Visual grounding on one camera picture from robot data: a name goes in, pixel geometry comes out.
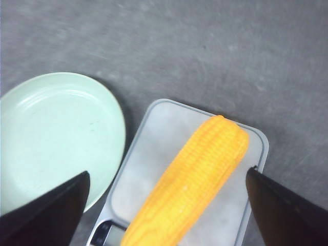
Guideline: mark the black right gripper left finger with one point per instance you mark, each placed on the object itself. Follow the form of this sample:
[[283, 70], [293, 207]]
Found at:
[[50, 219]]

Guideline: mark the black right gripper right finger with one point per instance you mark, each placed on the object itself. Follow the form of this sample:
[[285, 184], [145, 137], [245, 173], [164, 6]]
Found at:
[[283, 217]]

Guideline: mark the yellow corn cob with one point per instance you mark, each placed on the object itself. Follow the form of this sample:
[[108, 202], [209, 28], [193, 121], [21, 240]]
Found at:
[[189, 184]]

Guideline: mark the light green round plate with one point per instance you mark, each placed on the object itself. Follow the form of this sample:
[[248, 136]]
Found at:
[[53, 127]]

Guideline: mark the silver digital kitchen scale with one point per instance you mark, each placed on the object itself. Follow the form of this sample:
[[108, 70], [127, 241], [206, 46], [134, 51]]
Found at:
[[165, 128]]

